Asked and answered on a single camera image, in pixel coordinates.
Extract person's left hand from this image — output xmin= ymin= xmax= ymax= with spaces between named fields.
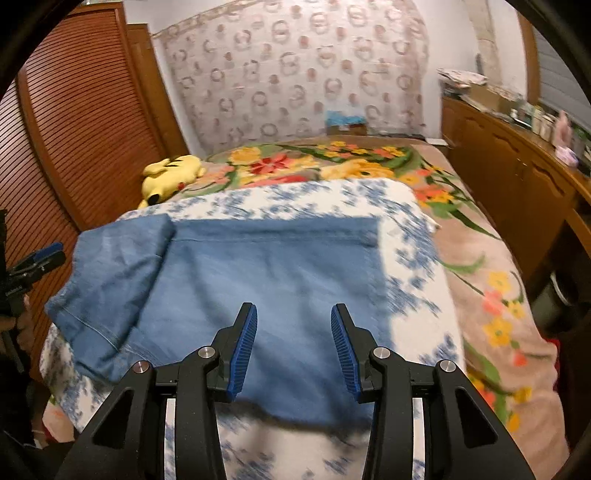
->
xmin=16 ymin=299 xmax=37 ymax=352

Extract cardboard box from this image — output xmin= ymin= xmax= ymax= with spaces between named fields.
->
xmin=468 ymin=83 xmax=511 ymax=112

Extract row of toiletry bottles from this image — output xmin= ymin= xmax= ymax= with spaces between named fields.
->
xmin=510 ymin=104 xmax=559 ymax=139

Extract grey window blind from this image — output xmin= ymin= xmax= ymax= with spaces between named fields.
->
xmin=531 ymin=23 xmax=591 ymax=121

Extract yellow plush toy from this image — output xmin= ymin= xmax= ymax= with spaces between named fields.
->
xmin=137 ymin=155 xmax=207 ymax=209

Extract beige tied curtain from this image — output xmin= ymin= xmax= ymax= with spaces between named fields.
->
xmin=466 ymin=0 xmax=502 ymax=77

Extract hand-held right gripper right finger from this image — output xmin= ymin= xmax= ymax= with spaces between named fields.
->
xmin=330 ymin=303 xmax=536 ymax=480

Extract pink circle patterned curtain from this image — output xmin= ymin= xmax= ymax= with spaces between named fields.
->
xmin=152 ymin=0 xmax=430 ymax=146

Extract pink floral blanket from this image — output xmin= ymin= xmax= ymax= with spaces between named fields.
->
xmin=41 ymin=138 xmax=571 ymax=480

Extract white blue floral quilt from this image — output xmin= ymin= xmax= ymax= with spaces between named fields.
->
xmin=39 ymin=178 xmax=467 ymax=480

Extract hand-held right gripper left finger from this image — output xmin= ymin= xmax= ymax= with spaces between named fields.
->
xmin=55 ymin=302 xmax=258 ymax=480

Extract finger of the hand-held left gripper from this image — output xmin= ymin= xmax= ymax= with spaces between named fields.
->
xmin=28 ymin=243 xmax=64 ymax=265
xmin=11 ymin=253 xmax=66 ymax=278

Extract brown louvered wooden wardrobe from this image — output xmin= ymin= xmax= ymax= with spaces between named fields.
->
xmin=0 ymin=2 xmax=190 ymax=370

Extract white trash bin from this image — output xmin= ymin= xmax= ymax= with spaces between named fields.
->
xmin=549 ymin=272 xmax=573 ymax=305

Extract blue denim pants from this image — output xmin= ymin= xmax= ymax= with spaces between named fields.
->
xmin=45 ymin=215 xmax=398 ymax=428

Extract pink bottle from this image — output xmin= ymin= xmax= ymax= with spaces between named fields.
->
xmin=554 ymin=111 xmax=573 ymax=148

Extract wooden sideboard cabinet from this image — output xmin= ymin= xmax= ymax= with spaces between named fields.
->
xmin=441 ymin=95 xmax=591 ymax=296

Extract blue plastic bag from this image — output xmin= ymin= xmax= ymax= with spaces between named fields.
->
xmin=325 ymin=110 xmax=368 ymax=136

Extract folded floral cloth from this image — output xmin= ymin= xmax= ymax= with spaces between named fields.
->
xmin=436 ymin=68 xmax=488 ymax=88

